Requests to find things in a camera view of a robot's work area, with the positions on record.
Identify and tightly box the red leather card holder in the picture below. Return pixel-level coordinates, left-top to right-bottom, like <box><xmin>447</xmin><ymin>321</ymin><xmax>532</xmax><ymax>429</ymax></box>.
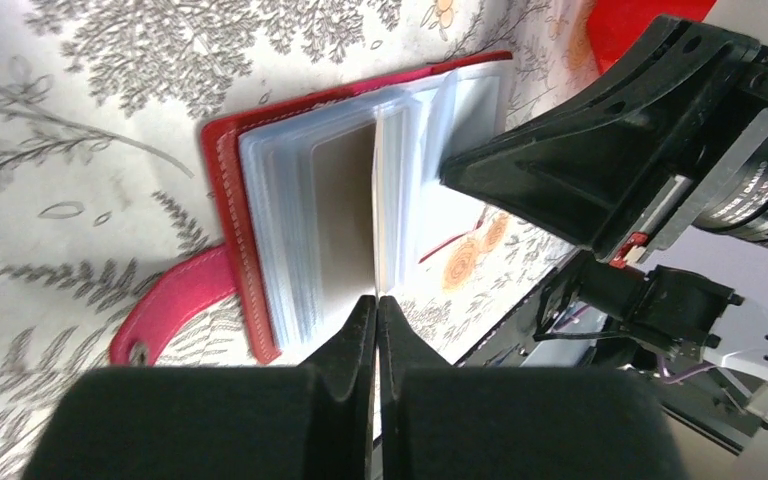
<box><xmin>108</xmin><ymin>50</ymin><xmax>513</xmax><ymax>366</ymax></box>

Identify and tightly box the floral patterned table mat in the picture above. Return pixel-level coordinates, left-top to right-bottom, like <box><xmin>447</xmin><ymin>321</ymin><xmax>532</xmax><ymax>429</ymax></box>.
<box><xmin>0</xmin><ymin>1</ymin><xmax>596</xmax><ymax>479</ymax></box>

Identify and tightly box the silver grey credit card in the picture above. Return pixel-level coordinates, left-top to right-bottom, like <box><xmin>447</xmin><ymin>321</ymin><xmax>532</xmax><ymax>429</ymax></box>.
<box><xmin>312</xmin><ymin>123</ymin><xmax>375</xmax><ymax>325</ymax></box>

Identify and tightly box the red plastic bin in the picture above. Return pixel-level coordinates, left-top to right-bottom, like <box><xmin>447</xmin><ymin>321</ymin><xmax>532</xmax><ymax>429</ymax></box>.
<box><xmin>586</xmin><ymin>0</ymin><xmax>716</xmax><ymax>74</ymax></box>

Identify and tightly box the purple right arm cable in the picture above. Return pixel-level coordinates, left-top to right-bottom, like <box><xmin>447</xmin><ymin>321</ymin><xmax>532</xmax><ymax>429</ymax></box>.
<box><xmin>655</xmin><ymin>354</ymin><xmax>717</xmax><ymax>387</ymax></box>

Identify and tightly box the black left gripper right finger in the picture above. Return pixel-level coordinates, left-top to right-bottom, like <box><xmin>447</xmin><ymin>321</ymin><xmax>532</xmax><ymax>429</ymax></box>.
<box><xmin>378</xmin><ymin>296</ymin><xmax>453</xmax><ymax>479</ymax></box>

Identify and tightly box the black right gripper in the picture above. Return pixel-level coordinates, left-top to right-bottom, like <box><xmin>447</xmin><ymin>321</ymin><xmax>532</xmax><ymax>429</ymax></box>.
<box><xmin>440</xmin><ymin>15</ymin><xmax>768</xmax><ymax>361</ymax></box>

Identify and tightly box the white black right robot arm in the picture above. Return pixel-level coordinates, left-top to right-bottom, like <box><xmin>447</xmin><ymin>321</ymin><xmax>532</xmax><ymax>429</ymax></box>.
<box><xmin>442</xmin><ymin>15</ymin><xmax>768</xmax><ymax>479</ymax></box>

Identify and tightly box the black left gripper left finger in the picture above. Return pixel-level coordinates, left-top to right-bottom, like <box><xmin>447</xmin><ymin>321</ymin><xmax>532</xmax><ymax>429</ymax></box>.
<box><xmin>302</xmin><ymin>295</ymin><xmax>377</xmax><ymax>479</ymax></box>

